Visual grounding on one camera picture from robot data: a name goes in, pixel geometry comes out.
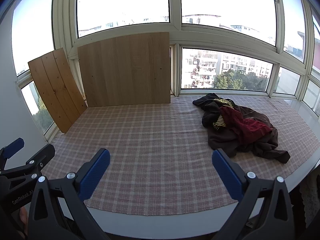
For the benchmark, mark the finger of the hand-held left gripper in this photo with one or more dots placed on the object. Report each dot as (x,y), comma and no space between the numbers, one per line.
(37,161)
(13,147)

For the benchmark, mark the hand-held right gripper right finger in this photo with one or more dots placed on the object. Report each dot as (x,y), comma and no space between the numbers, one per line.
(226,177)

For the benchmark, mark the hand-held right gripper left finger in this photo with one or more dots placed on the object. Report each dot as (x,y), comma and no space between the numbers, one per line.
(96,175)

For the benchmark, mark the brown fleece sweater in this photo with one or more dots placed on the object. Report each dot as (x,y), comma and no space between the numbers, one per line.
(260,145)

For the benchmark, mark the dark red garment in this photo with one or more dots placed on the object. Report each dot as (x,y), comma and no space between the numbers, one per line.
(245,125)

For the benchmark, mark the pink plaid blanket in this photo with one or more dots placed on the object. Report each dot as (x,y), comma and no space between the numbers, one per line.
(150,155)

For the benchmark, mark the pine plank board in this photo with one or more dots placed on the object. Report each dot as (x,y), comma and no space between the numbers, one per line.
(55,90)

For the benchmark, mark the black garment with yellow print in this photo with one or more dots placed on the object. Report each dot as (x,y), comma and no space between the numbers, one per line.
(208,105)

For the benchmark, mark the white lace cloth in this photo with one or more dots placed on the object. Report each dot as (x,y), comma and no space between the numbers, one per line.
(310,200)

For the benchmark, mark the green tree outside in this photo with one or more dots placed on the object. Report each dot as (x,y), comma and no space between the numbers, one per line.
(232,81)

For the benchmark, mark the light oak board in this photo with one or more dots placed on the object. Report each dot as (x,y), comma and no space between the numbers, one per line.
(125,70)

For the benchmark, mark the apartment buildings outside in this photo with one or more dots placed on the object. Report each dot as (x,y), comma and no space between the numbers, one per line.
(207,62)

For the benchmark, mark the white-framed bay window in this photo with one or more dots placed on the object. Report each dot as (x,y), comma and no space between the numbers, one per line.
(175,27)

